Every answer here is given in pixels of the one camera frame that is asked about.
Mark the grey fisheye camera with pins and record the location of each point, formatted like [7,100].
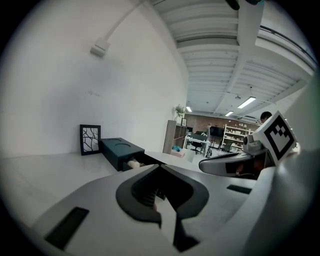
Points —
[251,143]

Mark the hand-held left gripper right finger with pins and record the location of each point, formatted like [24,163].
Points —
[220,200]

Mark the black office chair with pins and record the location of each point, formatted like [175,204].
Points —
[197,147]

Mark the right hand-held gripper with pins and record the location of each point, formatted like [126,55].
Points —
[280,135]

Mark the wooden shelf unit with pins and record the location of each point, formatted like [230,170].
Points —
[171,135]

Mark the small white object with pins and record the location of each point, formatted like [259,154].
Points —
[133,163]

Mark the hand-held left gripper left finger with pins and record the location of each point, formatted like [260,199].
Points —
[100,212]

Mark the pale pink box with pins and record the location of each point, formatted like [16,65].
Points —
[179,153]

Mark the teal crumpled item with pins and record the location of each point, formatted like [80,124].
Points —
[177,148]

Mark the long ceiling light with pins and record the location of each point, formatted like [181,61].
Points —
[189,109]
[247,102]
[229,113]

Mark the white office desk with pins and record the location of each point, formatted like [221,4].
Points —
[197,141]

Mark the white oval table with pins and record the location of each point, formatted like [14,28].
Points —
[50,175]

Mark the green potted plant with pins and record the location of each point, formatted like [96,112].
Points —
[180,111]

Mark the dark blue drawer box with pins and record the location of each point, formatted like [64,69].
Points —
[117,150]

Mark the black wall screen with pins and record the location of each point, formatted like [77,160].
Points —
[216,131]

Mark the black picture frame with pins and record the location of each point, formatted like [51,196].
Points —
[90,140]

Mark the white shelving rack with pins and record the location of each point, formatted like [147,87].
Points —
[237,137]

